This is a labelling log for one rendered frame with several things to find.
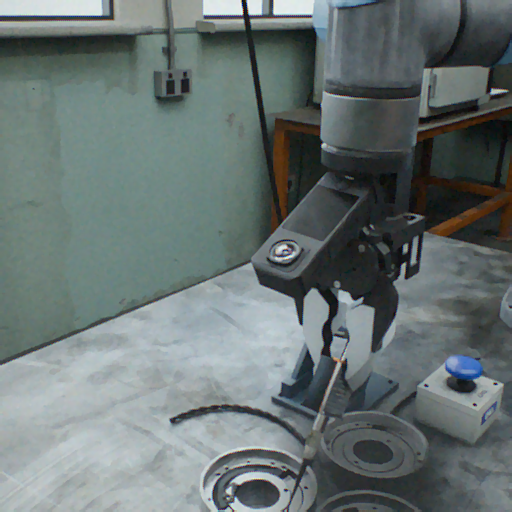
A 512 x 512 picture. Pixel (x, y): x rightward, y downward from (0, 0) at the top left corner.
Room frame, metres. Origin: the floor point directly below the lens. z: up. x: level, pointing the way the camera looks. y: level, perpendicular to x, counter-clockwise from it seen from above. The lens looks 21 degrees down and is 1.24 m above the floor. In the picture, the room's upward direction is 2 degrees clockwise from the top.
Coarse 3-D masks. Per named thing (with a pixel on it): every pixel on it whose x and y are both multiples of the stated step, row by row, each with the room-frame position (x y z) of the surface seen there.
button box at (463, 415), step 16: (432, 384) 0.66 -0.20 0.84; (448, 384) 0.65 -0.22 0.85; (480, 384) 0.66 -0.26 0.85; (496, 384) 0.66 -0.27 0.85; (416, 400) 0.65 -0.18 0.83; (432, 400) 0.64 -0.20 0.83; (448, 400) 0.63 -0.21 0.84; (464, 400) 0.63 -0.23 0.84; (480, 400) 0.63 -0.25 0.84; (496, 400) 0.65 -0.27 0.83; (416, 416) 0.65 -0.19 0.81; (432, 416) 0.64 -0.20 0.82; (448, 416) 0.63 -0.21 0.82; (464, 416) 0.62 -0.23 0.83; (480, 416) 0.62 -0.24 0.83; (496, 416) 0.66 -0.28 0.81; (448, 432) 0.63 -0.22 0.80; (464, 432) 0.62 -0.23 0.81; (480, 432) 0.62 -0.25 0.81
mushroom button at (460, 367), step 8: (448, 360) 0.66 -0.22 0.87; (456, 360) 0.66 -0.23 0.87; (464, 360) 0.66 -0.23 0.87; (472, 360) 0.66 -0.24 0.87; (448, 368) 0.65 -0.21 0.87; (456, 368) 0.65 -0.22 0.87; (464, 368) 0.65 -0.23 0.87; (472, 368) 0.65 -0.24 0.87; (480, 368) 0.65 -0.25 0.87; (456, 376) 0.64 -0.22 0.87; (464, 376) 0.64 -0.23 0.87; (472, 376) 0.64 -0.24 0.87; (480, 376) 0.65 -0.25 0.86; (464, 384) 0.65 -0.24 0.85
